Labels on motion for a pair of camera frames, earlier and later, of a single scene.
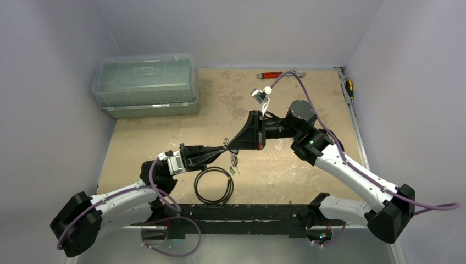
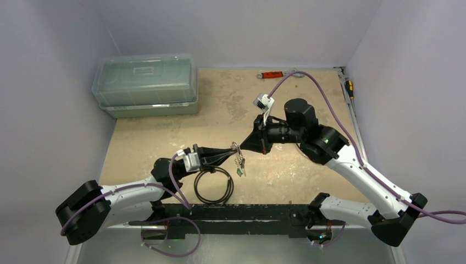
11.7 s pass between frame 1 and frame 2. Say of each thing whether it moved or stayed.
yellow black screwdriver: stayed
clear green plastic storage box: stayed
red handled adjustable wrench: stayed
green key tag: moved
